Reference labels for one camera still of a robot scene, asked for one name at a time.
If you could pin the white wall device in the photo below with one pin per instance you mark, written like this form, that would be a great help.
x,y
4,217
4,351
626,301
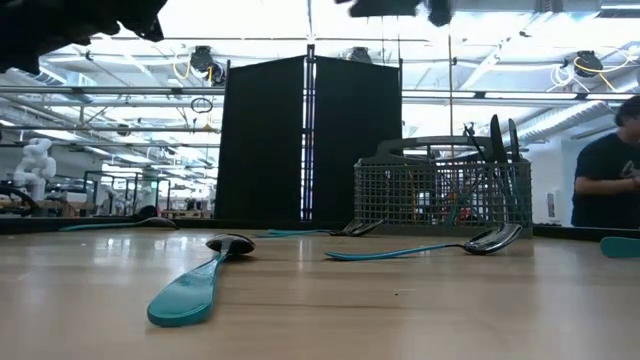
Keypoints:
x,y
553,205

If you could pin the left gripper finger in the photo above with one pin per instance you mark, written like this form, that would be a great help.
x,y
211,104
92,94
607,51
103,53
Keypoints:
x,y
147,20

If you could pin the black folding partition screen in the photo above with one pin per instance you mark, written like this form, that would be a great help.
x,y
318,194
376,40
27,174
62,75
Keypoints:
x,y
260,150

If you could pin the white robot figure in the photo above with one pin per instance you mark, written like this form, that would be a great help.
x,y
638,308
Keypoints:
x,y
35,165

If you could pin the person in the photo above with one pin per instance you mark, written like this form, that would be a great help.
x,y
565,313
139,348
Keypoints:
x,y
605,170

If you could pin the grey plastic cutlery basket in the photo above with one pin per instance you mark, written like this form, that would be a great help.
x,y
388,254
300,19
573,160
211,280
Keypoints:
x,y
400,200

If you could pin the black aluminium table frame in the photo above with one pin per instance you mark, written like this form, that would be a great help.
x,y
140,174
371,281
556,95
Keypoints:
x,y
30,225

